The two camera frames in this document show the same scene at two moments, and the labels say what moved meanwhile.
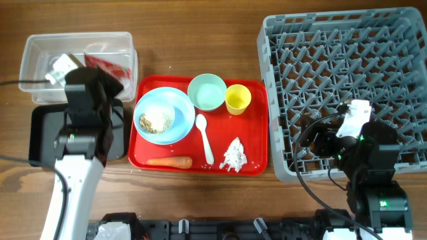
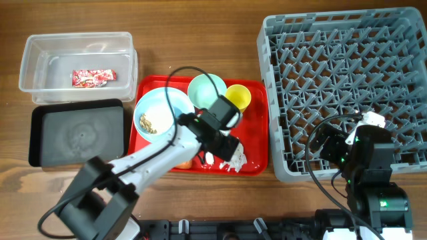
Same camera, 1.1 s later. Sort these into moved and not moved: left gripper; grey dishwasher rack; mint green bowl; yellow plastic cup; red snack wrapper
Moved: left gripper; red snack wrapper
Not moved: grey dishwasher rack; yellow plastic cup; mint green bowl
